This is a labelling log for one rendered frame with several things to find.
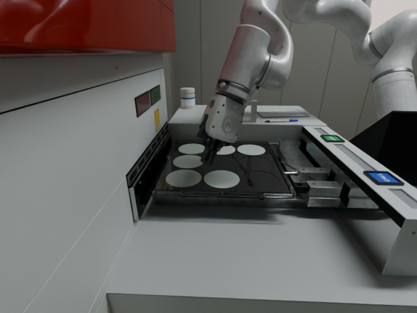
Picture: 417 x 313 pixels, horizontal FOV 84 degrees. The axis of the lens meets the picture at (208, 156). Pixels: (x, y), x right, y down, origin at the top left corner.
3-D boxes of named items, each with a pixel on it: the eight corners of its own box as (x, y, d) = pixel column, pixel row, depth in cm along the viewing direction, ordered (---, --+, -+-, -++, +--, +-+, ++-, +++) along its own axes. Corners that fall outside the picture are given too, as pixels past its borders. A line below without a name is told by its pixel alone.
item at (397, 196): (381, 276, 46) (407, 219, 40) (296, 158, 96) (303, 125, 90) (431, 277, 45) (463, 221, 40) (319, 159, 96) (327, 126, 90)
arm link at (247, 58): (249, 94, 61) (216, 82, 60) (269, 45, 59) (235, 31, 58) (257, 91, 53) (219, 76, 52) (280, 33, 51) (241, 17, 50)
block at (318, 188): (308, 196, 60) (310, 186, 59) (303, 189, 64) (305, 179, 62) (339, 197, 60) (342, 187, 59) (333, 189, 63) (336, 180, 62)
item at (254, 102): (241, 122, 92) (243, 88, 87) (240, 120, 96) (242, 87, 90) (257, 123, 92) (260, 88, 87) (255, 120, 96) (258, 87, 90)
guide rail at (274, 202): (156, 204, 67) (154, 195, 66) (157, 200, 69) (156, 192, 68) (331, 209, 65) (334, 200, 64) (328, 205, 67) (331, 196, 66)
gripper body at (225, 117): (226, 89, 51) (209, 136, 52) (255, 104, 57) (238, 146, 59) (206, 85, 56) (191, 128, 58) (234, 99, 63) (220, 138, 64)
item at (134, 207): (132, 221, 57) (126, 187, 53) (168, 150, 97) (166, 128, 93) (139, 221, 56) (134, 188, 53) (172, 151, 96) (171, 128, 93)
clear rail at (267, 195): (150, 195, 59) (149, 191, 58) (151, 193, 60) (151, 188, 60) (298, 199, 57) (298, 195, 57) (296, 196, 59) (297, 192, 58)
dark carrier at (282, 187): (156, 190, 60) (155, 189, 60) (177, 143, 91) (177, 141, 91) (290, 194, 59) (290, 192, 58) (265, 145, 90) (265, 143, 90)
